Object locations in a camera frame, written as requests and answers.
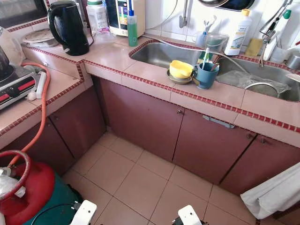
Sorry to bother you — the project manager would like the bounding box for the yellow sponge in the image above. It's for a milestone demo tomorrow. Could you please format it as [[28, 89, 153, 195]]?
[[245, 37, 264, 58]]

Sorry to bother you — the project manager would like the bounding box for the small steel bowl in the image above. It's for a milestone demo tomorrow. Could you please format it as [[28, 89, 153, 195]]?
[[166, 69, 195, 85]]

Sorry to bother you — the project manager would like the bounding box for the steel sink faucet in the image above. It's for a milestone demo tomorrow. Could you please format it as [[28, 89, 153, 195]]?
[[259, 0, 293, 67]]

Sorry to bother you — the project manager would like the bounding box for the steel cabinet handle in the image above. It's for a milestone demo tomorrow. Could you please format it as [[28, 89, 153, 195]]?
[[202, 115, 235, 129]]

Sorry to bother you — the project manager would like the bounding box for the gas stove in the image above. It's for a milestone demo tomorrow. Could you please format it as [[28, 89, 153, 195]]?
[[0, 70, 40, 111]]

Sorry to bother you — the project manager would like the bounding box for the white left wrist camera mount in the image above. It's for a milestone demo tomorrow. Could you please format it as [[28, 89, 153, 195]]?
[[70, 200, 97, 225]]

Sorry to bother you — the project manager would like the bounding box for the white cloth bag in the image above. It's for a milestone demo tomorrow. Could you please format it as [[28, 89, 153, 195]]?
[[240, 162, 300, 220]]

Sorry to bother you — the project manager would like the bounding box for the cream water ionizer machine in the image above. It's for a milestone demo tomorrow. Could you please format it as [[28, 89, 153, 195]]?
[[105, 0, 146, 37]]

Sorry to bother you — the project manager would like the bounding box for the hanging steel wok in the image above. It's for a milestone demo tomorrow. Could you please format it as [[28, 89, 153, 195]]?
[[198, 0, 256, 12]]

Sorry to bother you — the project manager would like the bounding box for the teal mug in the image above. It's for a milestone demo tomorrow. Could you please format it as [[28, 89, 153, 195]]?
[[192, 62, 220, 90]]

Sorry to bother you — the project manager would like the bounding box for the clear plastic container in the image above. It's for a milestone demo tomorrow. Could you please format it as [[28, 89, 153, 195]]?
[[205, 33, 230, 53]]

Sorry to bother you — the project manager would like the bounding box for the green white toothbrush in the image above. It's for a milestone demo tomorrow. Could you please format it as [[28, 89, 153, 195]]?
[[202, 47, 211, 66]]

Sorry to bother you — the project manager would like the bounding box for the steel cup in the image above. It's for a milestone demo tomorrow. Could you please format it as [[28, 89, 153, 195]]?
[[286, 52, 300, 71]]

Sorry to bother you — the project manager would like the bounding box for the crumpled white plastic bag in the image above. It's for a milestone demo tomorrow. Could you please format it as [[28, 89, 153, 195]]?
[[0, 168, 26, 200]]

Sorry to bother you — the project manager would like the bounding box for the grey water hose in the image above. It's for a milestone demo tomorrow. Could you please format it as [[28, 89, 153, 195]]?
[[140, 35, 251, 75]]

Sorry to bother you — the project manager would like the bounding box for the steel double sink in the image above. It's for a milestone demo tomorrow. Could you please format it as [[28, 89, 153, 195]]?
[[129, 39, 300, 103]]

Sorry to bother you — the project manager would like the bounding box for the black microwave oven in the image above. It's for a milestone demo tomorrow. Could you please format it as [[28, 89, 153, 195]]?
[[0, 0, 48, 29]]

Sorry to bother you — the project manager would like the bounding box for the white ionizer hose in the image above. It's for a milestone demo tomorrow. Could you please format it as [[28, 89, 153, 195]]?
[[145, 0, 180, 30]]

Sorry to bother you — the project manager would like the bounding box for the brown cabinet door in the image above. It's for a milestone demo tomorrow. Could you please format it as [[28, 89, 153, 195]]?
[[0, 124, 73, 176], [219, 135, 300, 195], [49, 87, 107, 160], [93, 76, 186, 162], [171, 109, 258, 184]]

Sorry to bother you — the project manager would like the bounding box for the green plastic bin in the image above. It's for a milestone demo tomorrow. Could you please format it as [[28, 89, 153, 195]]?
[[23, 173, 83, 225]]

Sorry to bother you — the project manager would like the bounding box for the green dish soap bottle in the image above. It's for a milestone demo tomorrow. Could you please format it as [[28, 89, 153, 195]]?
[[127, 0, 138, 47]]

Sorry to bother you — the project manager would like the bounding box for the white plastic cup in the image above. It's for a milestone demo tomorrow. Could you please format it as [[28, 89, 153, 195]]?
[[270, 47, 289, 64]]

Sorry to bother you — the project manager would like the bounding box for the covered steel plate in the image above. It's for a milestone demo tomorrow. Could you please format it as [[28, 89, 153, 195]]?
[[22, 29, 59, 49]]

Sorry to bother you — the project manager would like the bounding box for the steel strainer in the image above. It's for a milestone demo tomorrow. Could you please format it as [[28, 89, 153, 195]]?
[[244, 82, 286, 99]]

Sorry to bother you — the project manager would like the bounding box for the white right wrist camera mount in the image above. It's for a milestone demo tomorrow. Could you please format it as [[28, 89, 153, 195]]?
[[177, 205, 203, 225]]

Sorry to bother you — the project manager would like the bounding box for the clear toothbrush cup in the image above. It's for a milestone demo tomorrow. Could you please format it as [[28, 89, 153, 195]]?
[[195, 30, 211, 47]]

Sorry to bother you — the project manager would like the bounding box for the yellow plastic bowl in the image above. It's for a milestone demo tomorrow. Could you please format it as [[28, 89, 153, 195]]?
[[169, 60, 194, 79]]

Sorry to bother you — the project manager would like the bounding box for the white jar green lid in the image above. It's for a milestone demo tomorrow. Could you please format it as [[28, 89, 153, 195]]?
[[87, 0, 111, 37]]

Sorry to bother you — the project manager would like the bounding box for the red gas cylinder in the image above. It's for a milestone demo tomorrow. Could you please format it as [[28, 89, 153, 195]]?
[[0, 150, 55, 225]]

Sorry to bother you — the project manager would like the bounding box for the steel wall tap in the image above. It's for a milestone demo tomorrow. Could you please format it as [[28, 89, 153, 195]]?
[[179, 0, 191, 29]]

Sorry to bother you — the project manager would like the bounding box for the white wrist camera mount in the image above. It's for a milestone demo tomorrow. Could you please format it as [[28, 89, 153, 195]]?
[[177, 205, 203, 225], [70, 200, 97, 225]]

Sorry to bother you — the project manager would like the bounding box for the black electric kettle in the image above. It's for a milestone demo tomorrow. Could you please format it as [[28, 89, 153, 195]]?
[[47, 0, 90, 57]]

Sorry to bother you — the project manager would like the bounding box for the clear crumpled plastic bag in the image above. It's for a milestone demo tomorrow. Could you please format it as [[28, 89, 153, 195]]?
[[216, 70, 270, 94]]

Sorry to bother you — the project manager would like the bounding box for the white detergent bottle yellow cap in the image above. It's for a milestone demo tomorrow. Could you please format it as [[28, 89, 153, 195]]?
[[224, 8, 254, 56]]

